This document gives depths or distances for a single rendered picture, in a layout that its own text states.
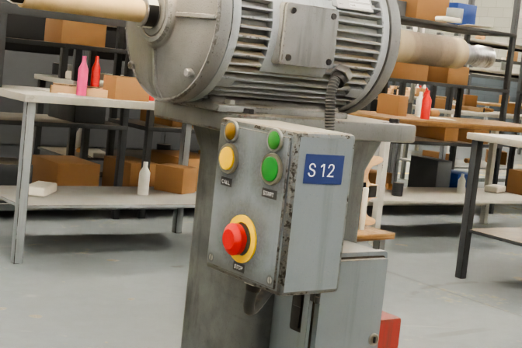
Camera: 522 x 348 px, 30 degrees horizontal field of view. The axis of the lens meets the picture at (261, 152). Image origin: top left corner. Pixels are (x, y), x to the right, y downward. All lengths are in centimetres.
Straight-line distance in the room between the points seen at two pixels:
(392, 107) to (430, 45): 563
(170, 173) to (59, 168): 86
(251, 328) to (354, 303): 16
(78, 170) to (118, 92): 137
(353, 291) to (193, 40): 44
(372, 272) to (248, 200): 34
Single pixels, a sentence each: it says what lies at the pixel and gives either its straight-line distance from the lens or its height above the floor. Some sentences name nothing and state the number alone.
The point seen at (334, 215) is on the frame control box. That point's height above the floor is 102.
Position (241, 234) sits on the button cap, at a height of 98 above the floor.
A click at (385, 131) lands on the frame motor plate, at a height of 111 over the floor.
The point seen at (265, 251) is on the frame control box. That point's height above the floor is 97.
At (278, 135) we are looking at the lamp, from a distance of 116.
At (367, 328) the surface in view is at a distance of 151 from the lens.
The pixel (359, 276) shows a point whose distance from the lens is 147.
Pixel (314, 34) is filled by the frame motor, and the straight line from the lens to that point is 142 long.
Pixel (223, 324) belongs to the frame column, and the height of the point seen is 78.
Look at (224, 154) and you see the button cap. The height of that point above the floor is 107.
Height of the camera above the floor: 120
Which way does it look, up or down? 5 degrees down
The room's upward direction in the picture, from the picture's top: 6 degrees clockwise
